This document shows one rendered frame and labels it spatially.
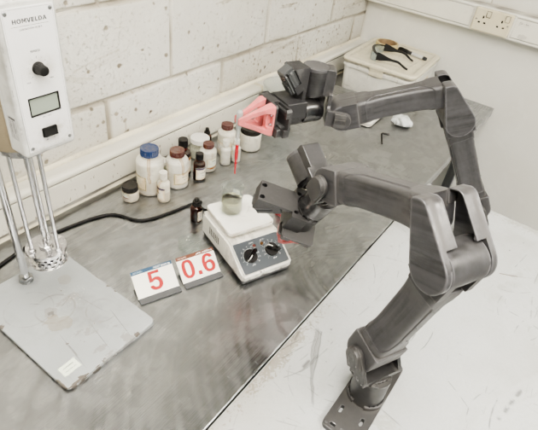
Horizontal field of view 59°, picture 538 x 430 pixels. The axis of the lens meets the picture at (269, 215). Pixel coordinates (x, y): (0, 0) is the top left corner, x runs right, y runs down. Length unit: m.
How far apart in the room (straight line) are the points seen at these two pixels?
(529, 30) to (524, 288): 1.14
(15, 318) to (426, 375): 0.79
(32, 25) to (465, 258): 0.59
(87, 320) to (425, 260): 0.65
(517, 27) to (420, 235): 1.61
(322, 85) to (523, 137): 1.40
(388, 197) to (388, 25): 1.73
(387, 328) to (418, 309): 0.09
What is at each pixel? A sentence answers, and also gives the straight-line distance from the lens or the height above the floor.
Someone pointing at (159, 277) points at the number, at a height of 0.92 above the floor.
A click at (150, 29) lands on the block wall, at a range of 1.32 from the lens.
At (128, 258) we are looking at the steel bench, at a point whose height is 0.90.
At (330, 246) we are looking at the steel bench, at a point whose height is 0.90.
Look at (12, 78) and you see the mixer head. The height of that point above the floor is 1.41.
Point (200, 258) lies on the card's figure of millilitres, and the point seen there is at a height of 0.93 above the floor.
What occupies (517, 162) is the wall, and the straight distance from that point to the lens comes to 2.35.
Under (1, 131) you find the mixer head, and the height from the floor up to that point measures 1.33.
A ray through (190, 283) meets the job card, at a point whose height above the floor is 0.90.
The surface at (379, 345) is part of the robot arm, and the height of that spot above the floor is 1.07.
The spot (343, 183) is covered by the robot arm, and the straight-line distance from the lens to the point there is 0.75.
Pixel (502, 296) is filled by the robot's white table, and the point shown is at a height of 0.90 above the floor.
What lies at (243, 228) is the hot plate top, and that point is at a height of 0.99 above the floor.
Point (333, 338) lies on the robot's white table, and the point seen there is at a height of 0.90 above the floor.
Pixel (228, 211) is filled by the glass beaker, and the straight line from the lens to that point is 1.09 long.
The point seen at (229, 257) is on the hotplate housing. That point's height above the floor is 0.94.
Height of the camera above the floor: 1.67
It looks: 38 degrees down
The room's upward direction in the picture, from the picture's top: 8 degrees clockwise
